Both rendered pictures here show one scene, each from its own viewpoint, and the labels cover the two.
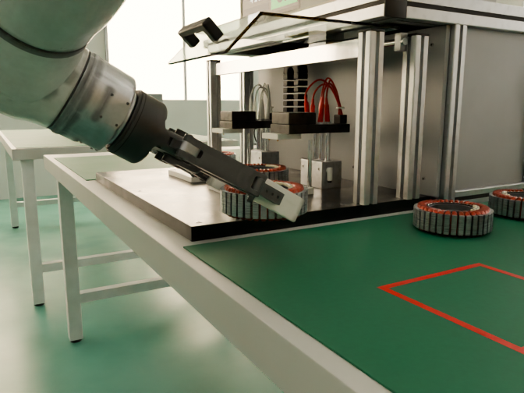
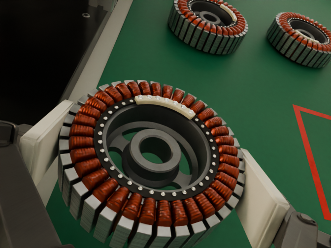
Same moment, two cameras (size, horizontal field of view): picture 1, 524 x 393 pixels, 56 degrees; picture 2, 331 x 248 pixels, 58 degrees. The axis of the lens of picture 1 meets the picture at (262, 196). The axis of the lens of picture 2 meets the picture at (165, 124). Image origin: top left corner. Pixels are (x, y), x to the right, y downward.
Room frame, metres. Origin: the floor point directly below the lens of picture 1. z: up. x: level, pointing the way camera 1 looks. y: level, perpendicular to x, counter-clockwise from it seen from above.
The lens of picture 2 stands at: (0.58, 0.11, 0.96)
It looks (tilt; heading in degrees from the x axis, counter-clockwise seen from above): 45 degrees down; 289
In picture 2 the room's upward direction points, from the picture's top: 23 degrees clockwise
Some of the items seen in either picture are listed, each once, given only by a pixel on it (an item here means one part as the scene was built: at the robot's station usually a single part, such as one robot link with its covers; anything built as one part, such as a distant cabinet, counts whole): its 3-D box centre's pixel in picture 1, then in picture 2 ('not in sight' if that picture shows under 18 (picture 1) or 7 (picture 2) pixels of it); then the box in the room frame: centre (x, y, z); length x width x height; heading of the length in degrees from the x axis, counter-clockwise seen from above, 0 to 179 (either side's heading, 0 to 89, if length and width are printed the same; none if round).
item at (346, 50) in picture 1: (272, 61); not in sight; (1.09, -0.02, 1.03); 0.62 x 0.01 x 0.03; 30
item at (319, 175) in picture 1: (320, 172); not in sight; (1.01, -0.12, 0.80); 0.08 x 0.05 x 0.06; 30
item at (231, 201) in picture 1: (263, 199); (152, 156); (0.62, 0.00, 0.82); 0.11 x 0.11 x 0.04
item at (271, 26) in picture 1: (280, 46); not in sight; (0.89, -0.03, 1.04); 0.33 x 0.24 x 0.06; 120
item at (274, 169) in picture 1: (260, 175); not in sight; (0.94, 0.00, 0.80); 0.11 x 0.11 x 0.04
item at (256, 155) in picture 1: (262, 161); not in sight; (1.22, 0.00, 0.80); 0.08 x 0.05 x 0.06; 30
